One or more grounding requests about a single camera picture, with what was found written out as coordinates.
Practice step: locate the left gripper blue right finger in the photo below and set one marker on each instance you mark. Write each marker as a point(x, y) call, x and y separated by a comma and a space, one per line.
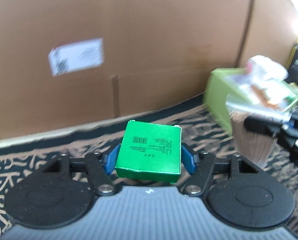
point(189, 158)

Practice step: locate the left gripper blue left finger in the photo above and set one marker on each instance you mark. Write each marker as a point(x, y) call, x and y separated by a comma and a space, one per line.
point(109, 158)

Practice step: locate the brown bristle brush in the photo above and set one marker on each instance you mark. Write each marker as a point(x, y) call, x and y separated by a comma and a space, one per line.
point(255, 147)

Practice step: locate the small green box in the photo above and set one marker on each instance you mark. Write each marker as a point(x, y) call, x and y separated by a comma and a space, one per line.
point(150, 152)

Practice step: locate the white work gloves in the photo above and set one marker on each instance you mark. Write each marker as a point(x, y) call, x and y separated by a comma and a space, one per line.
point(261, 69)

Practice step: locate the light green open box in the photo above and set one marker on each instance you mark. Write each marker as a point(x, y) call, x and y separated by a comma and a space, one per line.
point(261, 90)

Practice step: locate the white shipping label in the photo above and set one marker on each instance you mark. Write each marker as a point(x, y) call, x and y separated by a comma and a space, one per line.
point(76, 56)

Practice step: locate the large cardboard backdrop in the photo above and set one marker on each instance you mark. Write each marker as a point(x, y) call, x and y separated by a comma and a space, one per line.
point(156, 53)

